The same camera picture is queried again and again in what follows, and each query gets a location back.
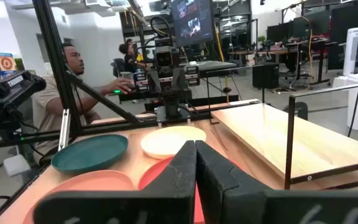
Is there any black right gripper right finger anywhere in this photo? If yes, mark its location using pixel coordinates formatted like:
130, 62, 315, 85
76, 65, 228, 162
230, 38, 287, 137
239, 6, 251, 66
195, 139, 358, 224

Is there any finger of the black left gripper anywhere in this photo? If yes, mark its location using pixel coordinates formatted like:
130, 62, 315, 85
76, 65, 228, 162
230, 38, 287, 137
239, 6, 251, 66
147, 68, 162, 94
170, 67, 186, 93

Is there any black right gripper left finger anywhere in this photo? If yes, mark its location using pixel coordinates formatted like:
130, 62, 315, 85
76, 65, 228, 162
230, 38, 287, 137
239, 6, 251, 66
32, 139, 198, 224

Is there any coral red plate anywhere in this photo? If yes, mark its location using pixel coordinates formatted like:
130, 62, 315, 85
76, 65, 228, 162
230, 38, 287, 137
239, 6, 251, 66
137, 155, 205, 224

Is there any cream plate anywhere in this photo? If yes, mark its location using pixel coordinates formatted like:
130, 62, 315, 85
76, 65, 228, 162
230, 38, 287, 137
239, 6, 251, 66
140, 125, 208, 160

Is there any terracotta plate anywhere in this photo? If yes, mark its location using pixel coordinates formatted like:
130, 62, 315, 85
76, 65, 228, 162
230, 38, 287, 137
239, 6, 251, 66
22, 169, 135, 224

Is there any dark teal plate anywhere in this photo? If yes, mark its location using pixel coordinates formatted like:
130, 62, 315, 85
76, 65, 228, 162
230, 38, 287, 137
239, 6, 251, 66
51, 134, 129, 175

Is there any person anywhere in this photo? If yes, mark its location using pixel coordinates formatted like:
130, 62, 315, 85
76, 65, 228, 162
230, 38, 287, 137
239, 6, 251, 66
30, 42, 136, 166
118, 38, 146, 75

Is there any large monitor screen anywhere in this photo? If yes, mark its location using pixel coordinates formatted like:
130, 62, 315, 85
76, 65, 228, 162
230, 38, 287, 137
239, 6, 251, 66
170, 0, 215, 48

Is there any black cube-shaped case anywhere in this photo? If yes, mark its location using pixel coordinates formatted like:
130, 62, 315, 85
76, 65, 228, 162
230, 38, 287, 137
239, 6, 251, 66
252, 62, 280, 90

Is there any black office desk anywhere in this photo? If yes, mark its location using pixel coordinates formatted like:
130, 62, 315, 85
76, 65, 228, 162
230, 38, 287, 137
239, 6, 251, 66
228, 36, 339, 87

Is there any black Trossen-labelled device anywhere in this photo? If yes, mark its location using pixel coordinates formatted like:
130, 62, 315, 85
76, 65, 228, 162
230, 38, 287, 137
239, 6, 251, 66
0, 70, 47, 144

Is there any orange blue printed box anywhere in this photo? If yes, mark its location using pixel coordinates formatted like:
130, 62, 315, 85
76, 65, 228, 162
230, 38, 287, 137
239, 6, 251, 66
0, 52, 18, 79

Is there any small white box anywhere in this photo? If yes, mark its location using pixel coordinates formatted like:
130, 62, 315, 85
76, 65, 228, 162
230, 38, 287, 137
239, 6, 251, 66
2, 154, 32, 178

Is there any white tower fan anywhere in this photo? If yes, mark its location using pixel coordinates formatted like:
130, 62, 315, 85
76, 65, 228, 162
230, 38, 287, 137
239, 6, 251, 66
342, 27, 358, 77

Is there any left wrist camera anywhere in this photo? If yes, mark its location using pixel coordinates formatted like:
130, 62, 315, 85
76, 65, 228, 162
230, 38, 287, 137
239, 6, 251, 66
154, 45, 181, 68

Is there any yellow hanging cable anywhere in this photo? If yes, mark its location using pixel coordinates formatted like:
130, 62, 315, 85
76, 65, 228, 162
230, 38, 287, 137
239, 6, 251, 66
213, 24, 232, 94

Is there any black wire dish rack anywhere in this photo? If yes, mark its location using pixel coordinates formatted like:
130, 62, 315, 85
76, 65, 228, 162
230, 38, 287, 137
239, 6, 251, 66
206, 63, 358, 190

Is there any black aluminium rig frame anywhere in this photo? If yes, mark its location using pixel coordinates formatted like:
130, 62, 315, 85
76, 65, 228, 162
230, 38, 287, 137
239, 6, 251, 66
0, 0, 260, 223

